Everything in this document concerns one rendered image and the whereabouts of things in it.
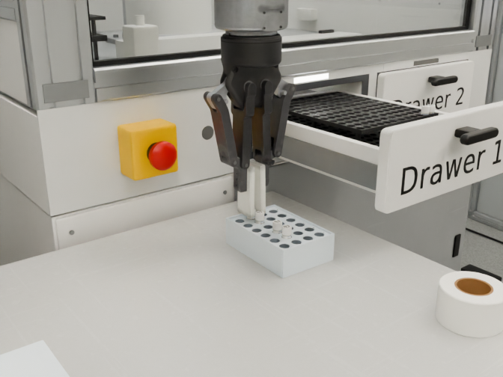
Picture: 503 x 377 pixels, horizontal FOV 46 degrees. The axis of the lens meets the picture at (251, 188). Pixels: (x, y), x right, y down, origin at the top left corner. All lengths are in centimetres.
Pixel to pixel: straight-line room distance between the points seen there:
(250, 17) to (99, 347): 39
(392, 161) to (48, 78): 44
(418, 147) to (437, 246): 72
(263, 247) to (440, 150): 27
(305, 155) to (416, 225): 56
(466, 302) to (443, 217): 84
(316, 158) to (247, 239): 17
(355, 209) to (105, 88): 59
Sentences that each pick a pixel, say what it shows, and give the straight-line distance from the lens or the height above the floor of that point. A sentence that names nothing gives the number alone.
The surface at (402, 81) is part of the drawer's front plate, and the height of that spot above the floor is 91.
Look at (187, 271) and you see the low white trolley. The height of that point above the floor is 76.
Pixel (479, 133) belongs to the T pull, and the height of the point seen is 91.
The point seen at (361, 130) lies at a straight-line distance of 85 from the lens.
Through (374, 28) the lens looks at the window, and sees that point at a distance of 117.
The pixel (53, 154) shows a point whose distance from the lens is 82.
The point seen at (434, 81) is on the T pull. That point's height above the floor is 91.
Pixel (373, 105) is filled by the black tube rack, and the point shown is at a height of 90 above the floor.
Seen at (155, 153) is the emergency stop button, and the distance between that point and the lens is 80.
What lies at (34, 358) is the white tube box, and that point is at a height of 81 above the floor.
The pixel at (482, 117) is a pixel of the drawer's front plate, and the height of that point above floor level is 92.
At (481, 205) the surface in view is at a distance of 298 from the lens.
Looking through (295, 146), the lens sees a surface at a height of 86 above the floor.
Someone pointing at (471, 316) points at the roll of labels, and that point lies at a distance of 65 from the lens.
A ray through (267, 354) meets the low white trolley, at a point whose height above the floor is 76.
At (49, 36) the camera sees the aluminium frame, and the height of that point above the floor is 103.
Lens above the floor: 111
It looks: 20 degrees down
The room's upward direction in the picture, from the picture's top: straight up
